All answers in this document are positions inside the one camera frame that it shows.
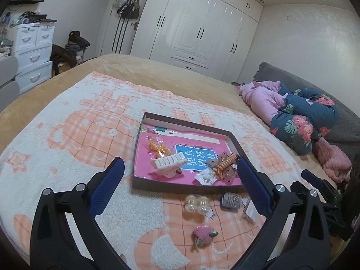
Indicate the white drawer chest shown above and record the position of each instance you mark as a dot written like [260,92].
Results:
[32,47]

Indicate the stool with dark clothes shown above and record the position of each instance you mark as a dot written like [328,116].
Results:
[77,44]

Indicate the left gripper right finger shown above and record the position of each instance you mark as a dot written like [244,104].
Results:
[307,245]

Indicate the tan bed cover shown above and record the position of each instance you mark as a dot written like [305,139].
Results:
[149,75]

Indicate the orange white plush blanket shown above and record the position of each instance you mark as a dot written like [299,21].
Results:
[82,130]

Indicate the white wardrobe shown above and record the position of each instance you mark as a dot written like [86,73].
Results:
[211,37]

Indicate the pink knit cloth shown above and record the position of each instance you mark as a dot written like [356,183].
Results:
[333,160]

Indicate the grey headboard cushion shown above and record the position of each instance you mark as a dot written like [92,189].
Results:
[345,134]

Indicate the white claw hair clip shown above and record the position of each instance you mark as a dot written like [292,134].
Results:
[168,166]

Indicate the white door with bags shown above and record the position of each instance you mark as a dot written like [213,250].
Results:
[117,34]

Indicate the clear box of pins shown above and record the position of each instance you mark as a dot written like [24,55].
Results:
[230,201]

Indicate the dotted mesh hair bow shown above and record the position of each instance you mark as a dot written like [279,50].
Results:
[229,174]

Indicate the pink padded garment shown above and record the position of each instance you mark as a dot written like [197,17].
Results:
[263,99]

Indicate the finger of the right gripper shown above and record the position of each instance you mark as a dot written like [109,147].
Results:
[311,178]

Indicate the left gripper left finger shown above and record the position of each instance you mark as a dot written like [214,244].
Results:
[52,245]

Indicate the brown shallow cardboard tray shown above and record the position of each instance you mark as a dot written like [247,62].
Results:
[173,123]

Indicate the earrings on white card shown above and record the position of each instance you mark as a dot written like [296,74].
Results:
[206,177]

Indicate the blue floral quilt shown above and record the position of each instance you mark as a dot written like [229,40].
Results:
[305,116]

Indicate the white small packet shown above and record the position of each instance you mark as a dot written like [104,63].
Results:
[250,213]

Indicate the orange spiral hair clip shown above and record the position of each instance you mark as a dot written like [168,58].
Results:
[224,164]

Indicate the pink plush strawberry clip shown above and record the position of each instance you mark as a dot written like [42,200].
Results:
[204,235]

